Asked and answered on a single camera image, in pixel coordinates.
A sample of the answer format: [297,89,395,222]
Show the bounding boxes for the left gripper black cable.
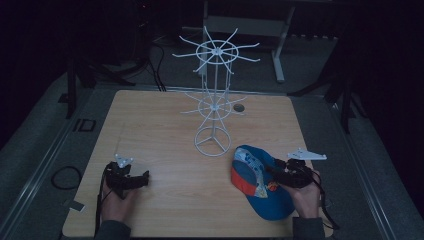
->
[94,165,111,236]

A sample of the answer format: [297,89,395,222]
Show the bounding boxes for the blue and red cap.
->
[230,144,296,222]

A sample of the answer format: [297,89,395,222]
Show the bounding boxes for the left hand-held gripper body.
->
[104,153,138,201]

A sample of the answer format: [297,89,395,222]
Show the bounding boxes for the white metal desk frame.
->
[198,0,297,84]

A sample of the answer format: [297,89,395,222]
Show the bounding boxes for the person's left hand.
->
[100,181,141,224]

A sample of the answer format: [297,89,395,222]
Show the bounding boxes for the person's right hand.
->
[282,170,323,220]

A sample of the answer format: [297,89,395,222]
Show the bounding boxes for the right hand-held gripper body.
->
[278,147,328,190]

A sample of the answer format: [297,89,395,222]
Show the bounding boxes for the black floor cables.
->
[134,19,168,93]

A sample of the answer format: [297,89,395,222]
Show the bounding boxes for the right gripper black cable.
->
[309,169,341,231]

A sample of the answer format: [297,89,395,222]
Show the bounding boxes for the black cable loop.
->
[50,165,84,191]

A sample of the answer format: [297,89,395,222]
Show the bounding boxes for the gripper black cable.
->
[309,169,341,231]
[94,165,111,236]

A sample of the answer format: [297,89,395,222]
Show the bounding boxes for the white wire hook rack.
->
[171,25,261,158]

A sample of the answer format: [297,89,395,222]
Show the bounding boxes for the black metal stand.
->
[288,71,369,135]
[58,56,138,120]

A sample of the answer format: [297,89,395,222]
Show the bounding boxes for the black rectangular floor frame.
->
[72,117,98,133]

